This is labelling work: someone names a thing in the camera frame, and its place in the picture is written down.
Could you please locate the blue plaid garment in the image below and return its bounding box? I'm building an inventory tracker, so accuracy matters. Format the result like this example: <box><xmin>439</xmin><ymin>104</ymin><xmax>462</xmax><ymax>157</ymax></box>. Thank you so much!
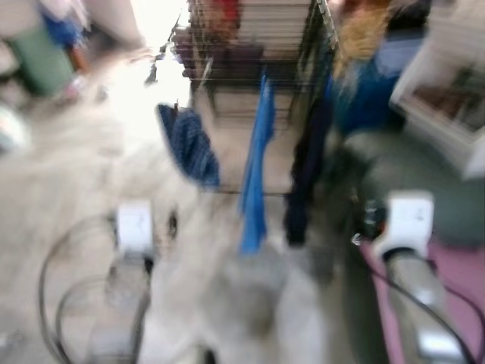
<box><xmin>156</xmin><ymin>103</ymin><xmax>222</xmax><ymax>190</ymax></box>

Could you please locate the dark green sofa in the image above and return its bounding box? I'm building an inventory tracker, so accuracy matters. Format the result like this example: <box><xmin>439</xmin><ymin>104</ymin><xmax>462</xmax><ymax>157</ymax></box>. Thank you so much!
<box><xmin>337</xmin><ymin>130</ymin><xmax>485</xmax><ymax>247</ymax></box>

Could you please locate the dark navy garment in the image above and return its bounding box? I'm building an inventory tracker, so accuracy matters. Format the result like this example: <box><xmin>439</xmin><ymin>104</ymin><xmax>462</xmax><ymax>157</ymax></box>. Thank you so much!
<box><xmin>283</xmin><ymin>83</ymin><xmax>336</xmax><ymax>246</ymax></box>

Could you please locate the bright blue garment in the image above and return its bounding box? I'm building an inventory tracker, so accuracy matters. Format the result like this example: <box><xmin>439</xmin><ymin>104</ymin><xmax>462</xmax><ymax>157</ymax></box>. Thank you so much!
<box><xmin>239</xmin><ymin>72</ymin><xmax>277</xmax><ymax>256</ymax></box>

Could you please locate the blue fabric bundle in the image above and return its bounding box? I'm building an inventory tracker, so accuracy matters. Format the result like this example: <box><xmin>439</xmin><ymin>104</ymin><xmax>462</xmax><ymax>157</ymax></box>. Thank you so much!
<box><xmin>333</xmin><ymin>38</ymin><xmax>422</xmax><ymax>134</ymax></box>

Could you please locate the white shelf unit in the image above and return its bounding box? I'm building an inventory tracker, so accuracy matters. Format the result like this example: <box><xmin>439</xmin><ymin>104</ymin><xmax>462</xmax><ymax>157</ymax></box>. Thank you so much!
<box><xmin>390</xmin><ymin>36</ymin><xmax>485</xmax><ymax>180</ymax></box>

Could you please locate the mustard yellow cloth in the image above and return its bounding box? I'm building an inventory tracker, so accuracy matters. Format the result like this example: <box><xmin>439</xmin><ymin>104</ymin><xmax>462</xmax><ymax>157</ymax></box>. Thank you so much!
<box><xmin>333</xmin><ymin>6</ymin><xmax>389</xmax><ymax>77</ymax></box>

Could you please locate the black metal drying rack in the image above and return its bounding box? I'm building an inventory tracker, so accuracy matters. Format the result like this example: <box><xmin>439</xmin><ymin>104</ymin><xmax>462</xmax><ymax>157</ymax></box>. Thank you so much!
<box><xmin>171</xmin><ymin>0</ymin><xmax>342</xmax><ymax>198</ymax></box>

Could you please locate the green laundry basket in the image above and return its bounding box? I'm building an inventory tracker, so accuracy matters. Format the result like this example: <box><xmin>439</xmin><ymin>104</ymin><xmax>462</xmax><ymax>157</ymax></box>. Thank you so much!
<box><xmin>8</xmin><ymin>27</ymin><xmax>77</xmax><ymax>96</ymax></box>

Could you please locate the blue hanging cloth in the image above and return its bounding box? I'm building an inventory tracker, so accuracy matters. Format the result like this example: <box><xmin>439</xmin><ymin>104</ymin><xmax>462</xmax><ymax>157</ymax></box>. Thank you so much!
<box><xmin>42</xmin><ymin>14</ymin><xmax>86</xmax><ymax>51</ymax></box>

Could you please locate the white hanging cloth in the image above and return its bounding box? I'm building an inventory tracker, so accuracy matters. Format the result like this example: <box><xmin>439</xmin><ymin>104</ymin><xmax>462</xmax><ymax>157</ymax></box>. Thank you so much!
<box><xmin>38</xmin><ymin>0</ymin><xmax>89</xmax><ymax>27</ymax></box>

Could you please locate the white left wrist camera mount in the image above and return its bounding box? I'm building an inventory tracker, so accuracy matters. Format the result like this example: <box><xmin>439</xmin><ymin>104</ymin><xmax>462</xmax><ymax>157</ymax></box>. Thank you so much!
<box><xmin>115</xmin><ymin>200</ymin><xmax>157</xmax><ymax>256</ymax></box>

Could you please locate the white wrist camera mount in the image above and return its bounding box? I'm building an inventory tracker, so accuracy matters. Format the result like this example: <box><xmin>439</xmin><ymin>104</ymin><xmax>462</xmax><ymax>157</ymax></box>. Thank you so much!
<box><xmin>373</xmin><ymin>190</ymin><xmax>435</xmax><ymax>260</ymax></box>
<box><xmin>115</xmin><ymin>200</ymin><xmax>157</xmax><ymax>256</ymax></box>

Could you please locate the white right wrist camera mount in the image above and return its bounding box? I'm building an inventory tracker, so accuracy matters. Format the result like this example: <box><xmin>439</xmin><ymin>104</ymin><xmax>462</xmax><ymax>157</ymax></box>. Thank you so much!
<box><xmin>373</xmin><ymin>190</ymin><xmax>435</xmax><ymax>260</ymax></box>

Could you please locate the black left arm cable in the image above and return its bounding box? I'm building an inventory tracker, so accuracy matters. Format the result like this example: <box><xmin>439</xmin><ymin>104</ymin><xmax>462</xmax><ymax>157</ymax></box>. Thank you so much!
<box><xmin>55</xmin><ymin>275</ymin><xmax>149</xmax><ymax>364</ymax></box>
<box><xmin>36</xmin><ymin>215</ymin><xmax>122</xmax><ymax>364</ymax></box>

